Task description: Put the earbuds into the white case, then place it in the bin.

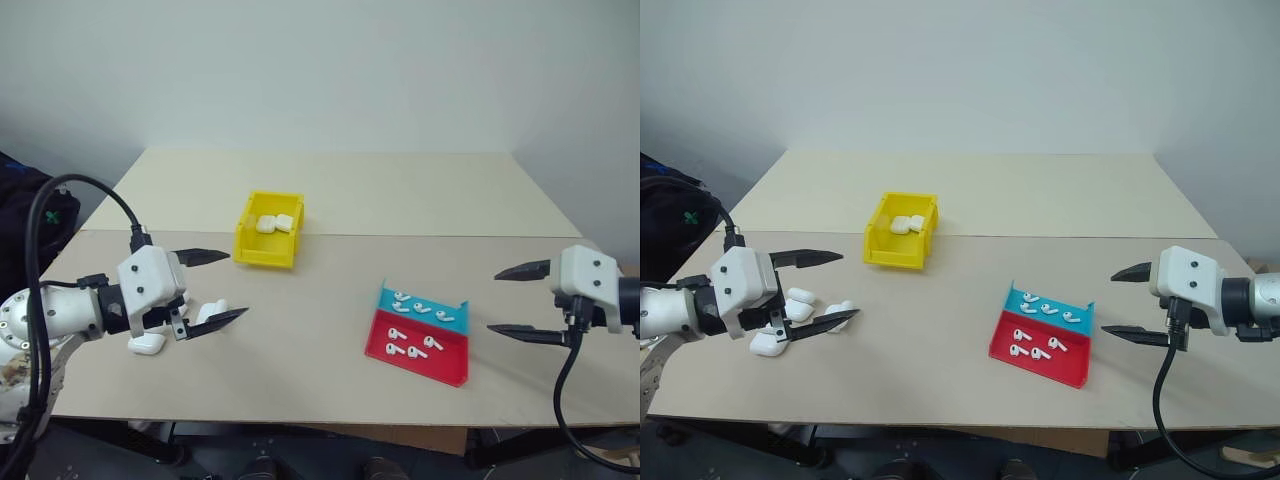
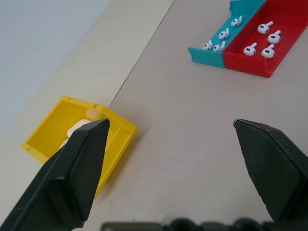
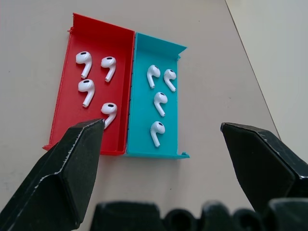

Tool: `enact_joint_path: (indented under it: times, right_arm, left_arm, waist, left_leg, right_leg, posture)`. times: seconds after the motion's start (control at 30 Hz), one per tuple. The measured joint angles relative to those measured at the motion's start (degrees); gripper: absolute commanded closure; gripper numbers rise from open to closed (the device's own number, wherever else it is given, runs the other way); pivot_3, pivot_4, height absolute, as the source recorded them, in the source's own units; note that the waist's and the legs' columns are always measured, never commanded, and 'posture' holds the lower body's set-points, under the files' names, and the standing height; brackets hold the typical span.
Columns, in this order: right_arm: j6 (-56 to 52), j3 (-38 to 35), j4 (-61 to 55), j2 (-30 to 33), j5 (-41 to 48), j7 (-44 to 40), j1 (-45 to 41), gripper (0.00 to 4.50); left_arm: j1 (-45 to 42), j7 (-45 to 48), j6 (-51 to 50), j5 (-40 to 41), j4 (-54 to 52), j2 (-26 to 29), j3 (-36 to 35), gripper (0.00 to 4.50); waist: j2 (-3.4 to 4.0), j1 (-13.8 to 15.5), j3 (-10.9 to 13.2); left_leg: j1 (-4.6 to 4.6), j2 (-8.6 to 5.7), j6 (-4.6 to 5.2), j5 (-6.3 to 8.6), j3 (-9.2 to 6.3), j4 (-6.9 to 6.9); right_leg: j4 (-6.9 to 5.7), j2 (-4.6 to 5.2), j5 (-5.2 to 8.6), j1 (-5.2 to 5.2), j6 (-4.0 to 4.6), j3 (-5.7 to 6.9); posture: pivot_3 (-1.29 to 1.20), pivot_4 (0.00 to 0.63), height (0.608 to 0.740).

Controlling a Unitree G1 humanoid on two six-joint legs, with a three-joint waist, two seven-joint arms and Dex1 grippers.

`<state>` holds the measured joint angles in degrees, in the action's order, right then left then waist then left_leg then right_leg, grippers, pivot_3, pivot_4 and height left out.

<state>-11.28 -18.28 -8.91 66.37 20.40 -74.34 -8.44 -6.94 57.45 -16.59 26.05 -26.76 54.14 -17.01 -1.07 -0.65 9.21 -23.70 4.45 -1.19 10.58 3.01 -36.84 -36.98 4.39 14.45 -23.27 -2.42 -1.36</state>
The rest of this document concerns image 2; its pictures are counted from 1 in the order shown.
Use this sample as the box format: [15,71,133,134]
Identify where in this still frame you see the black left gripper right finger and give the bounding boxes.
[233,118,308,222]

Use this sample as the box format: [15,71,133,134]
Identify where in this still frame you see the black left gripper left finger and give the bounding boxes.
[0,118,111,231]

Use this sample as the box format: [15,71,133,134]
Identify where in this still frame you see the yellow plastic bin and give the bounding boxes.
[21,95,139,198]

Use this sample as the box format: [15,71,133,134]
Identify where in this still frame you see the red plastic tray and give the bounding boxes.
[222,0,308,79]

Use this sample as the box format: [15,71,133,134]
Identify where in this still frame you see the teal plastic tray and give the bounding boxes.
[187,0,267,69]

